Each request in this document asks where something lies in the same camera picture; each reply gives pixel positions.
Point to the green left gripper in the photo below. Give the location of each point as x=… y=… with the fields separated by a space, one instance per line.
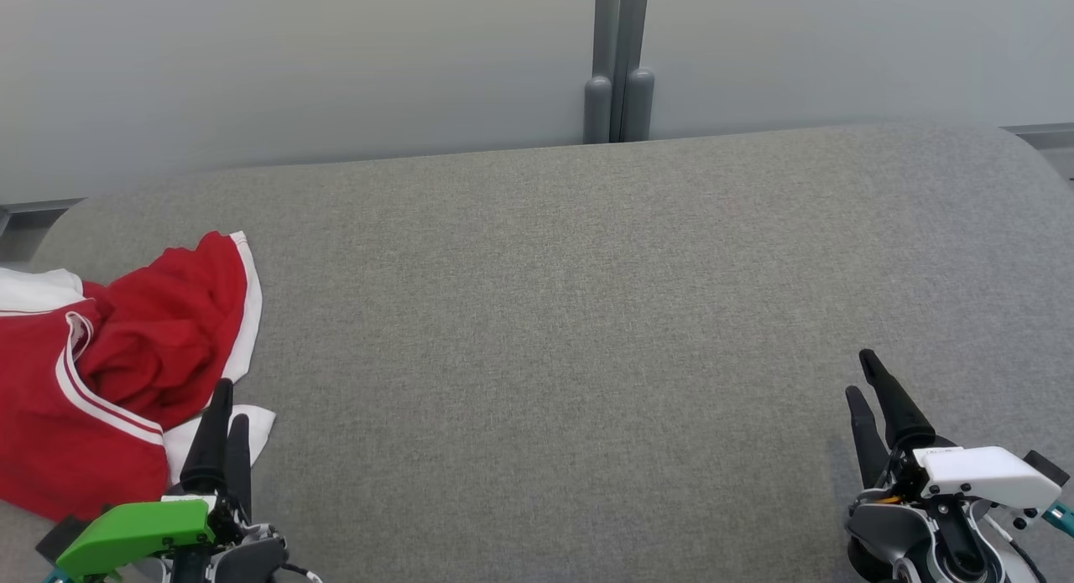
x=134 y=533

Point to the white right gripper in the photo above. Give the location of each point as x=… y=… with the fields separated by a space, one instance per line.
x=990 y=474

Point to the red shorts with white trim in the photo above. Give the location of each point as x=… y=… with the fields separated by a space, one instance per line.
x=176 y=323

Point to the red basketball jersey number 33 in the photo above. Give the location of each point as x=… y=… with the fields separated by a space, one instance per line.
x=50 y=449

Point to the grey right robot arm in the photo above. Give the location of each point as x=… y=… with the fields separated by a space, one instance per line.
x=889 y=537

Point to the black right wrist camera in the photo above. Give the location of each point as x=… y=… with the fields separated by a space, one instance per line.
x=1047 y=468

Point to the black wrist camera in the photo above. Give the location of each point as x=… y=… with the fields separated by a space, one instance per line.
x=59 y=537
x=1047 y=468

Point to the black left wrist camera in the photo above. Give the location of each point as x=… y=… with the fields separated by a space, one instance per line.
x=59 y=537

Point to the grey wall base rail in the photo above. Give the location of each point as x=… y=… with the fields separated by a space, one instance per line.
x=1045 y=138
x=33 y=222

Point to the grey partition post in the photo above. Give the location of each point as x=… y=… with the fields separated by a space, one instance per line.
x=619 y=54

